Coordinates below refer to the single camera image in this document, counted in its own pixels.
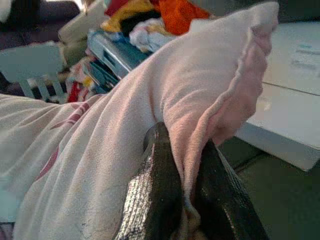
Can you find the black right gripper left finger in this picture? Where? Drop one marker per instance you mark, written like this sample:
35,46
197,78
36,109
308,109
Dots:
152,190

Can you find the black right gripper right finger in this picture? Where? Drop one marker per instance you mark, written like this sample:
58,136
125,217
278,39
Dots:
225,200

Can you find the pale pink pillow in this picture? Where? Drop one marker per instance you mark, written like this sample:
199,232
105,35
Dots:
105,140

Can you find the white flat box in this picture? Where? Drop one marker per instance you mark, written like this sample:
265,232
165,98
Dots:
290,100

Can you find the red patterned cloth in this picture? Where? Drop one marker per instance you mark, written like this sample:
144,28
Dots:
76,91

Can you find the blue plastic laundry basket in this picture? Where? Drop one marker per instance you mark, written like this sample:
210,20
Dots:
112,55

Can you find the white crumpled cloth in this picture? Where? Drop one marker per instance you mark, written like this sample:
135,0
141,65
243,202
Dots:
150,35

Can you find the white slatted chair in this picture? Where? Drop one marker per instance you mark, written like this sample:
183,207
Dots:
32,65

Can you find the beige cushion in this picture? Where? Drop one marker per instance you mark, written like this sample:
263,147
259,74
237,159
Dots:
80,32

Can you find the yellow cloth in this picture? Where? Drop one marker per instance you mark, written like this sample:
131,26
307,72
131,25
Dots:
130,15

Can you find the orange cloth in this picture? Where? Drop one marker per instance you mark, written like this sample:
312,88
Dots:
180,15

